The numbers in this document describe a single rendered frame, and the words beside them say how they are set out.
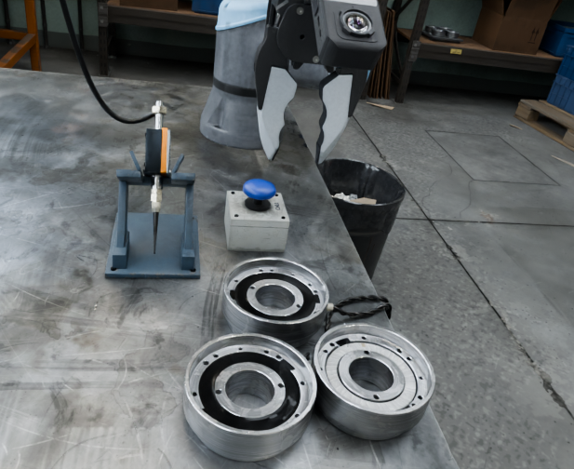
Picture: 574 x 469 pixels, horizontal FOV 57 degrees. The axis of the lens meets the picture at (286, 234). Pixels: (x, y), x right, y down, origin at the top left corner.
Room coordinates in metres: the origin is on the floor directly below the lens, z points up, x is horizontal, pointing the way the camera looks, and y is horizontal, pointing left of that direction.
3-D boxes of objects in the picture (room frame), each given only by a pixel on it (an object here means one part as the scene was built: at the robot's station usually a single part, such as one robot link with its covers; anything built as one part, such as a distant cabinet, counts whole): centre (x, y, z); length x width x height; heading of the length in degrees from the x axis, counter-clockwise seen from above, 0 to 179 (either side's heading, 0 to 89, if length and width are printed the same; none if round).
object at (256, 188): (0.57, 0.04, 0.85); 0.04 x 0.04 x 0.05
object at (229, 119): (0.91, 0.11, 0.85); 0.15 x 0.15 x 0.10
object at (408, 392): (0.34, -0.09, 0.82); 0.08 x 0.08 x 0.02
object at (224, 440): (0.30, 0.01, 0.82); 0.10 x 0.10 x 0.04
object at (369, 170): (1.61, -0.19, 0.21); 0.34 x 0.34 x 0.43
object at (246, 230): (0.58, 0.04, 0.82); 0.08 x 0.07 x 0.05; 14
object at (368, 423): (0.34, -0.09, 0.82); 0.10 x 0.10 x 0.04
